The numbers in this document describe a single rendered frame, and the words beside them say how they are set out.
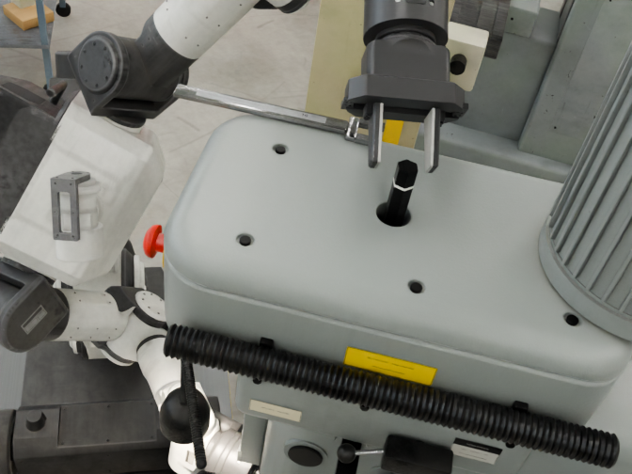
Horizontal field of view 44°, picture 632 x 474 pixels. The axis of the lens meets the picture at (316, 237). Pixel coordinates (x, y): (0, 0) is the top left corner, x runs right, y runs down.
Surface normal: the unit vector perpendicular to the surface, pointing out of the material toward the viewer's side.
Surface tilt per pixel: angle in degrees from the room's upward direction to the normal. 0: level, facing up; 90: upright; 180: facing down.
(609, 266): 90
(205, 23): 98
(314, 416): 90
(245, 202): 0
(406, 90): 30
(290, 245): 0
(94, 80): 62
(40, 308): 74
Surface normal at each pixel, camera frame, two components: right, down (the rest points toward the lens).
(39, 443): 0.20, 0.02
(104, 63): -0.54, 0.09
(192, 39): 0.14, 0.81
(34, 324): 0.83, 0.26
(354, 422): -0.20, 0.68
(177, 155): 0.13, -0.69
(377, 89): 0.13, -0.24
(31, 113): 0.21, 0.25
